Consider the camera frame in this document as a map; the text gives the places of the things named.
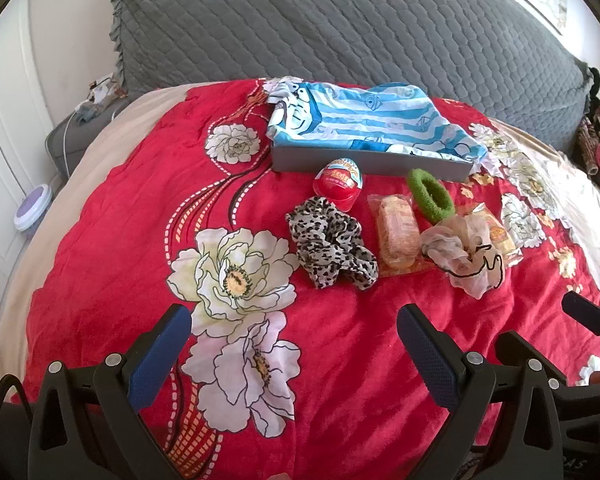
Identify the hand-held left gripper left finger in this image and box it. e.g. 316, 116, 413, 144
27, 304, 193, 480

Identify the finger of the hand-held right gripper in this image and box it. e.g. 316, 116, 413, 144
495, 331, 566, 391
561, 290, 600, 346

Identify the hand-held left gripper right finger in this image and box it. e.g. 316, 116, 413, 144
396, 303, 566, 480

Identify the beige sheer scrunchie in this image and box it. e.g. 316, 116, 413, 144
420, 212, 505, 301

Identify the yellow snack packet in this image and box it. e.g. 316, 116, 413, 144
460, 204, 523, 267

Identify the clear bread packet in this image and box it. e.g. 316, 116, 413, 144
367, 192, 433, 277

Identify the leopard print scrunchie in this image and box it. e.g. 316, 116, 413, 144
286, 197, 379, 292

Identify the green scrunchie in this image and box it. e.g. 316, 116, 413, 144
406, 168, 456, 225

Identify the red egg-shaped toy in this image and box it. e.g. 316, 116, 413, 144
314, 156, 366, 212

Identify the red floral blanket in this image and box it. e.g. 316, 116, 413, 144
17, 79, 600, 480

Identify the white container with purple lid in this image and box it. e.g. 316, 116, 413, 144
14, 183, 55, 233

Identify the grey bedside stand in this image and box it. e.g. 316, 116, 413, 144
45, 100, 131, 178

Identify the grey box with Doraemon cloth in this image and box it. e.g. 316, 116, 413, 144
265, 76, 503, 162

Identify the small clutter on bedside stand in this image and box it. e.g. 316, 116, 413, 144
77, 74, 118, 123

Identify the grey quilted pillow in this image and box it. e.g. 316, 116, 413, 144
109, 0, 595, 153

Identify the black cable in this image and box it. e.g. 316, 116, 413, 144
0, 372, 33, 411

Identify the white cable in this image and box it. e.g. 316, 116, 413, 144
62, 105, 88, 176

